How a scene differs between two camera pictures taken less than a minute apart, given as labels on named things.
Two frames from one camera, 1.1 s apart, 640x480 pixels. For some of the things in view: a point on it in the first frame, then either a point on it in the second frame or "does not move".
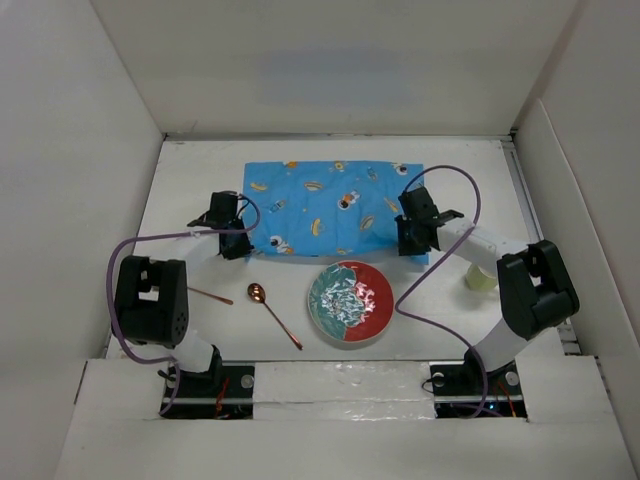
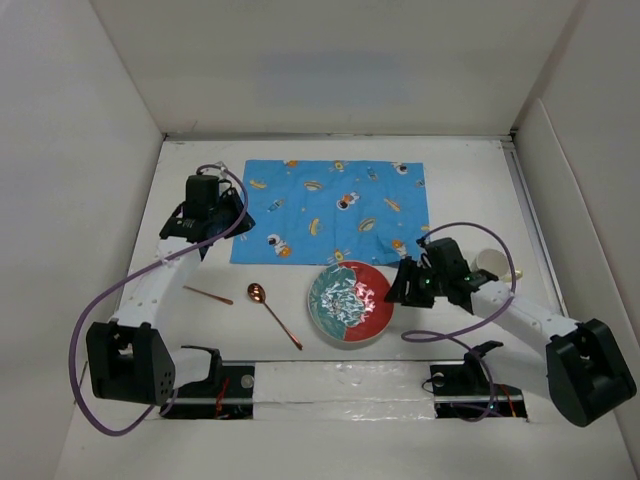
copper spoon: x=257 y=294 does not move
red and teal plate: x=351 y=301 does not move
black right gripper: x=404 y=248 to x=408 y=272
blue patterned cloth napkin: x=328 y=209 does not move
